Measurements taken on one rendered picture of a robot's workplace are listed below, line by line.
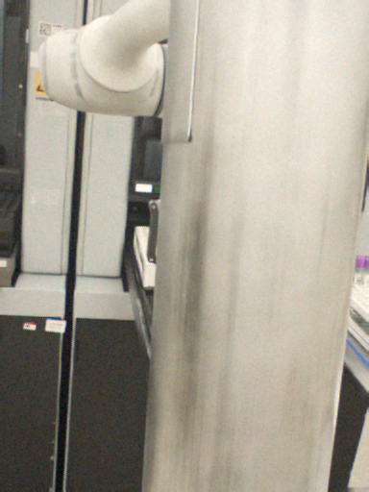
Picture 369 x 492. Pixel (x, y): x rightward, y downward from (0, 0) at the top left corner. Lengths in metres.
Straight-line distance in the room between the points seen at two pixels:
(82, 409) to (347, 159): 1.27
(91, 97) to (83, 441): 1.00
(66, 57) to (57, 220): 0.66
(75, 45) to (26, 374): 0.88
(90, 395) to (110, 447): 0.17
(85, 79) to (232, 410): 0.56
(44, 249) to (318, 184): 1.17
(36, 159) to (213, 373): 1.11
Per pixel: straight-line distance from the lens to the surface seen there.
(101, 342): 1.36
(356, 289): 1.13
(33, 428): 1.49
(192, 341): 0.25
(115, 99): 0.75
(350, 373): 0.94
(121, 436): 1.51
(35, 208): 1.34
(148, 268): 1.13
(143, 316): 1.03
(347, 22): 0.25
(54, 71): 0.75
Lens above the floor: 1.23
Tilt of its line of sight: 17 degrees down
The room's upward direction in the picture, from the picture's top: 7 degrees clockwise
